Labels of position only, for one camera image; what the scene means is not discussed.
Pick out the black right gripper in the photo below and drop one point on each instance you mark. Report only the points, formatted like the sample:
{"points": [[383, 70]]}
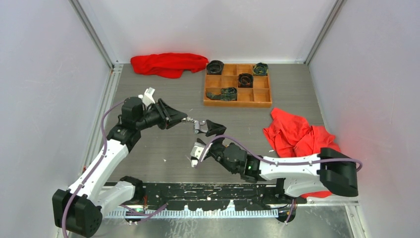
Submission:
{"points": [[214, 128]]}

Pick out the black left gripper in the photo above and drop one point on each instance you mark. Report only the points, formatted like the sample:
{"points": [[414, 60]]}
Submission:
{"points": [[169, 117]]}

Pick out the chrome metal faucet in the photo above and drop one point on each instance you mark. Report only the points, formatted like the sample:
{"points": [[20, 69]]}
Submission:
{"points": [[199, 126]]}

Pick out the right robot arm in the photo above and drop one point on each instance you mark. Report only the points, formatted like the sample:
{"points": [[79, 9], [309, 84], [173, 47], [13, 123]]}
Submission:
{"points": [[328, 170]]}

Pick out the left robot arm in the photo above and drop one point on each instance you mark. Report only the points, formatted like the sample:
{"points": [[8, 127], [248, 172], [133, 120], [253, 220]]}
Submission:
{"points": [[81, 208]]}

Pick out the dark belt lying flat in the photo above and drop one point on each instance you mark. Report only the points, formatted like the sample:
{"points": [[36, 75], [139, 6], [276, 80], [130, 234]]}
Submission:
{"points": [[226, 94]]}

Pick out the wooden compartment tray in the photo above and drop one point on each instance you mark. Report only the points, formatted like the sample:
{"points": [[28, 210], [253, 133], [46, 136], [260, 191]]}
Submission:
{"points": [[237, 85]]}

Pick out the red cloth at back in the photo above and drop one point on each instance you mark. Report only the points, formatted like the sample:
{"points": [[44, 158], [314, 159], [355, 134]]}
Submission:
{"points": [[168, 65]]}

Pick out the red cloth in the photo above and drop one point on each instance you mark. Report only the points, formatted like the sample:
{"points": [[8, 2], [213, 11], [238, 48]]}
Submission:
{"points": [[168, 65], [292, 136]]}

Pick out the rolled dark belt centre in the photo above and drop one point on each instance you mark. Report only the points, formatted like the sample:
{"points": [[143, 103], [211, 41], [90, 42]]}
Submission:
{"points": [[245, 80]]}

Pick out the rolled dark belt top-left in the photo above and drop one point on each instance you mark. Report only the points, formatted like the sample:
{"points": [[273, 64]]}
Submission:
{"points": [[214, 67]]}

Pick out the red cloth at right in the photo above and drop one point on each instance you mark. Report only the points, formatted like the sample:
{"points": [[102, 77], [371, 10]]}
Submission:
{"points": [[292, 136]]}

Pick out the rolled dark belt top-right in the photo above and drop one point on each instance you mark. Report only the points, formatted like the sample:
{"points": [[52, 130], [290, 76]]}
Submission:
{"points": [[260, 69]]}

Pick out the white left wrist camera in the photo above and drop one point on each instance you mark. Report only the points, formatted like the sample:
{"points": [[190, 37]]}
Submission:
{"points": [[147, 97]]}

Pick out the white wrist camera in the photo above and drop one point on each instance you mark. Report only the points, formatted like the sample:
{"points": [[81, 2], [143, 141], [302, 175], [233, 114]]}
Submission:
{"points": [[197, 153], [147, 97]]}

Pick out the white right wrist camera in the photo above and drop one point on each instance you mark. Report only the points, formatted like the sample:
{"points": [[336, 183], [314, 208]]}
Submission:
{"points": [[197, 153]]}

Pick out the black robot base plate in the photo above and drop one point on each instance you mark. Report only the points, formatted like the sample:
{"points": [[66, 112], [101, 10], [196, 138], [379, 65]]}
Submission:
{"points": [[210, 196]]}

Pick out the perforated metal rail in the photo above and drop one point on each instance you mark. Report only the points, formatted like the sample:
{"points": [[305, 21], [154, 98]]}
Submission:
{"points": [[168, 214]]}

